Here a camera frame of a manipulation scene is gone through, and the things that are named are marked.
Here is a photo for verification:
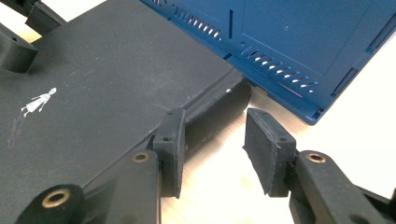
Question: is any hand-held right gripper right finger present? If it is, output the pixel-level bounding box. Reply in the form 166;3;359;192
242;107;297;198

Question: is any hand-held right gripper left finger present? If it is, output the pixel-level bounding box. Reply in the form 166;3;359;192
152;107;187;199

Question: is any black book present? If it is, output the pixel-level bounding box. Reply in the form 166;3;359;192
0;0;252;224

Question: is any blue plastic file rack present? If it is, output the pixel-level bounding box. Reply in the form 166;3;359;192
139;0;396;126

